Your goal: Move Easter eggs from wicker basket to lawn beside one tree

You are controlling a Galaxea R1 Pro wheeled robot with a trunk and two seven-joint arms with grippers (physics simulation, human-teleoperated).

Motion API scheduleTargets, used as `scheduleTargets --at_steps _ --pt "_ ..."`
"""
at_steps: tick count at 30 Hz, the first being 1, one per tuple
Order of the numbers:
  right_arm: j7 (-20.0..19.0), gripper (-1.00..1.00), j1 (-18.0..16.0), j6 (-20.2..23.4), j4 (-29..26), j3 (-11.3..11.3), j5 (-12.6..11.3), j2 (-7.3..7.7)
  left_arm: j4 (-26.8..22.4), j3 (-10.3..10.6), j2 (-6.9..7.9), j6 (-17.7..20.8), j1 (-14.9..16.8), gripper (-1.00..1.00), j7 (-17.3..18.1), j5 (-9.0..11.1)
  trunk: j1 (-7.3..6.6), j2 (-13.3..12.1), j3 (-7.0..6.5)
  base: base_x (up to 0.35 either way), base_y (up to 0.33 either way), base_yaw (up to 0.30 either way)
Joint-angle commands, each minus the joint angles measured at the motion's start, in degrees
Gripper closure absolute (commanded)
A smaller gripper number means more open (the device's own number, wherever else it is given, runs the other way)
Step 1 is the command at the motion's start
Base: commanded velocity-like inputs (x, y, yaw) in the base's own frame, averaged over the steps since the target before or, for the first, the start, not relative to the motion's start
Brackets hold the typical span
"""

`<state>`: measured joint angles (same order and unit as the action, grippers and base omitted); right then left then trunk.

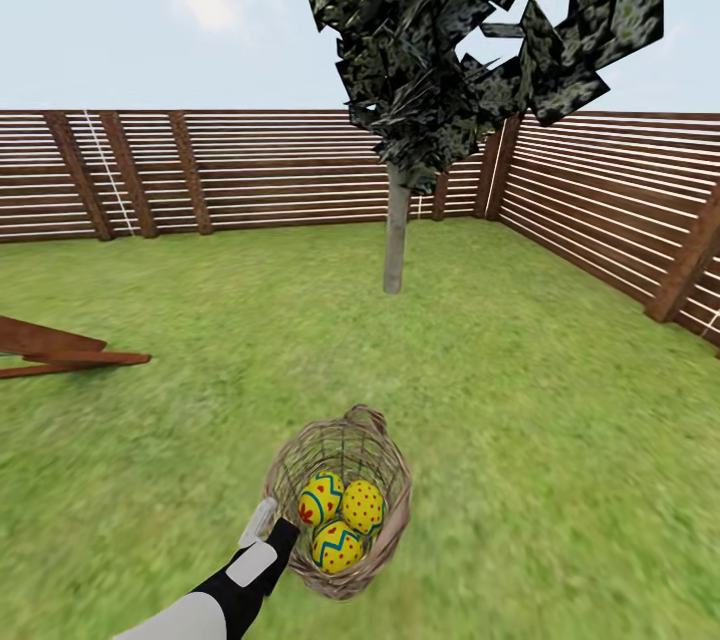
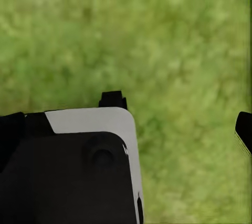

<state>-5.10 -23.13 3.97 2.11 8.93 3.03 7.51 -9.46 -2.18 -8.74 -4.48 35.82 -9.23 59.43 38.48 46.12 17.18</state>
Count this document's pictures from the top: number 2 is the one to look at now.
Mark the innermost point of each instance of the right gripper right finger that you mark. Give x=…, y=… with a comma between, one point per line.
x=244, y=128

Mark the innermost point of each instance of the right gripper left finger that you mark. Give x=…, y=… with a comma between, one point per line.
x=13, y=128

